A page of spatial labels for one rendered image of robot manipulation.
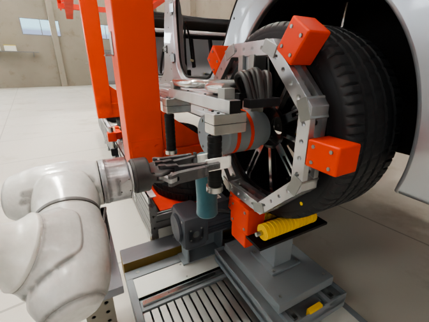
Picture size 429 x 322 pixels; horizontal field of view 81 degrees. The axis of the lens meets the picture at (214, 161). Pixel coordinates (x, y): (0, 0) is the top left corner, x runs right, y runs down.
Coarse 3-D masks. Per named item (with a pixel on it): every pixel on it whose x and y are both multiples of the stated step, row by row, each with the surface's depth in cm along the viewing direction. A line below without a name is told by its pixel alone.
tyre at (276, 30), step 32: (256, 32) 84; (352, 32) 74; (320, 64) 64; (352, 64) 63; (384, 64) 68; (352, 96) 59; (384, 96) 65; (352, 128) 60; (384, 128) 66; (384, 160) 70; (320, 192) 71; (352, 192) 74
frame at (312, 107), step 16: (240, 48) 79; (256, 48) 72; (272, 48) 66; (224, 64) 89; (288, 64) 63; (288, 80) 63; (304, 80) 66; (304, 96) 60; (320, 96) 61; (304, 112) 60; (320, 112) 60; (304, 128) 61; (320, 128) 62; (304, 144) 62; (304, 160) 63; (224, 176) 104; (304, 176) 65; (240, 192) 94; (256, 192) 92; (288, 192) 71; (304, 192) 69; (256, 208) 85; (272, 208) 79
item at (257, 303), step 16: (224, 256) 127; (224, 272) 124; (240, 272) 117; (240, 288) 111; (256, 288) 109; (336, 288) 108; (256, 304) 101; (304, 304) 101; (320, 304) 98; (336, 304) 103; (272, 320) 93; (288, 320) 93; (304, 320) 94
